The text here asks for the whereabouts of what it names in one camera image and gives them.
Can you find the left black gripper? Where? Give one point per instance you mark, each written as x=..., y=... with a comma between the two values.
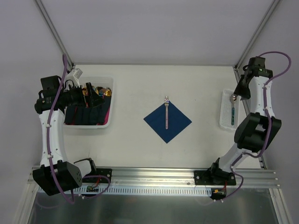
x=88, y=95

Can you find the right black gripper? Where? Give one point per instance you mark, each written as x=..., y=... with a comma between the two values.
x=243, y=86

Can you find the spoon with green handle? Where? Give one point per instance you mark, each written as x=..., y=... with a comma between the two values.
x=233, y=99

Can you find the blue paper napkin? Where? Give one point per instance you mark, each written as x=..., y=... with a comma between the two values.
x=176, y=124

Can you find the fork with pink handle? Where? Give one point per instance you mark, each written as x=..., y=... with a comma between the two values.
x=166, y=103

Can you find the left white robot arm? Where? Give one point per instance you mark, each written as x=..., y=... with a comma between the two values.
x=56, y=174

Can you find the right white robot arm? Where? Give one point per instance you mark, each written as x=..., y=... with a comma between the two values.
x=258, y=129

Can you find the gold utensils in bin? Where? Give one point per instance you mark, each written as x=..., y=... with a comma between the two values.
x=102, y=91

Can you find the rolled dark napkin bundles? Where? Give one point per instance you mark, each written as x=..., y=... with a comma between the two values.
x=78, y=115

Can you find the white plastic bin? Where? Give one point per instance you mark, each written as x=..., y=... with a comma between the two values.
x=101, y=81

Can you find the white perforated utensil tray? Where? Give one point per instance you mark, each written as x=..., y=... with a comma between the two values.
x=225, y=111

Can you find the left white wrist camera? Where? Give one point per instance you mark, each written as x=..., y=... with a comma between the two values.
x=74, y=76

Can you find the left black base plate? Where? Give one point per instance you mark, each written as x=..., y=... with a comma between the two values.
x=101, y=175

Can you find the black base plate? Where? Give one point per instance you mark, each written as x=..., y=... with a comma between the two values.
x=101, y=175
x=218, y=177

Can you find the aluminium mounting rail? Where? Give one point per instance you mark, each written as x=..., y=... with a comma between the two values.
x=183, y=177

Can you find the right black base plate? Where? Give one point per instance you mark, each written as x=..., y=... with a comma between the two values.
x=218, y=177

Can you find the white slotted cable duct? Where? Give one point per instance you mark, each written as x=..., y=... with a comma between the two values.
x=142, y=190

